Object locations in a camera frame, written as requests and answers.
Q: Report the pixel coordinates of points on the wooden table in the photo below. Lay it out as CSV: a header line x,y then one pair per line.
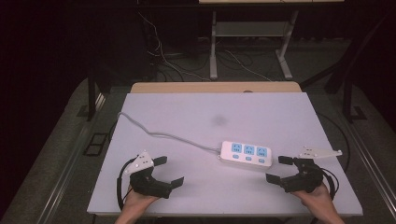
x,y
214,87

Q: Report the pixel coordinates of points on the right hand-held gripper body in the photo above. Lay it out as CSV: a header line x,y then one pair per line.
x,y
306,179

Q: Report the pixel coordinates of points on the person's right hand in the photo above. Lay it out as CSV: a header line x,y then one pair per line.
x,y
319,200

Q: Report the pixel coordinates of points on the black rectangular floor frame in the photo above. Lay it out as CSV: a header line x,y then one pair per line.
x,y
95,144

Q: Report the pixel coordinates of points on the white power strip blue sockets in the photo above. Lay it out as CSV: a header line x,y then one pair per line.
x,y
246,157

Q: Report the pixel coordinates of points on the black metal stand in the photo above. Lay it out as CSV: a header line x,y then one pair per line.
x,y
91,93
348,99

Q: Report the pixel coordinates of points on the metal floor rail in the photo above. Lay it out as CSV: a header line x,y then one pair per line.
x,y
373,168
67,168

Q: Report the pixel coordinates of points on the white board table cover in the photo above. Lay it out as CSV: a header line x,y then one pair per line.
x,y
218,193

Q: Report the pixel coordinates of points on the person's left hand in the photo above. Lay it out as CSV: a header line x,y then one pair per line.
x,y
136,202

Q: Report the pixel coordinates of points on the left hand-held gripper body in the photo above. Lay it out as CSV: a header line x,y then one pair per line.
x,y
146,183

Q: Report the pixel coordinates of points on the grey metal desk frame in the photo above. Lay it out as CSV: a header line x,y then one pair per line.
x,y
252,29

